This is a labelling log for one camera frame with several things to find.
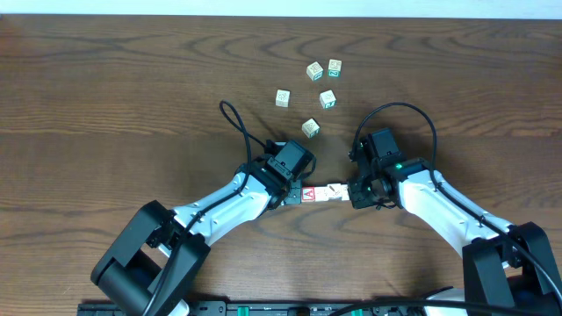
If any red letter A wooden block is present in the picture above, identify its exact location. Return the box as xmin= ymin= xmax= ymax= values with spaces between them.
xmin=301 ymin=187 xmax=316 ymax=203

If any yellow wooden block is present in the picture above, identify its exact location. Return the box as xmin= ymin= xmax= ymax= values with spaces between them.
xmin=314 ymin=186 xmax=331 ymax=202

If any yellow blue letter K block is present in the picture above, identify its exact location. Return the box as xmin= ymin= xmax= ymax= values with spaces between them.
xmin=327 ymin=183 xmax=343 ymax=200

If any red number 8 wooden block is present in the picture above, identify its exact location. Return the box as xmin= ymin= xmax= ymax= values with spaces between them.
xmin=275 ymin=90 xmax=291 ymax=108

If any green letter J wooden block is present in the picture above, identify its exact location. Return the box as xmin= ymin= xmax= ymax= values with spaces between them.
xmin=341 ymin=184 xmax=349 ymax=201

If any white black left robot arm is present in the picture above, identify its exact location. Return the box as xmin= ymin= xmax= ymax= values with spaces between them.
xmin=90 ymin=153 xmax=315 ymax=315

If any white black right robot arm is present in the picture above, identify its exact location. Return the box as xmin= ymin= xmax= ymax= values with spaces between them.
xmin=349 ymin=150 xmax=561 ymax=315

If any green trimmed wooden block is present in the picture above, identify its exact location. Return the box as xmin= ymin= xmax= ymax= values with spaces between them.
xmin=301 ymin=118 xmax=321 ymax=139

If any wooden block green side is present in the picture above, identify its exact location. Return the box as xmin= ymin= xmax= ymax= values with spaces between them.
xmin=320 ymin=90 xmax=336 ymax=109

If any letter B wooden block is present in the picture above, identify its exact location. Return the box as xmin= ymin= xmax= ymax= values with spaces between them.
xmin=306 ymin=61 xmax=324 ymax=82

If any green letter Z wooden block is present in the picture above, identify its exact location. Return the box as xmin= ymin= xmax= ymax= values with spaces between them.
xmin=328 ymin=59 xmax=342 ymax=77

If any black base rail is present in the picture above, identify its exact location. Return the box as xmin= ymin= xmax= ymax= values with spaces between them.
xmin=76 ymin=301 xmax=425 ymax=316

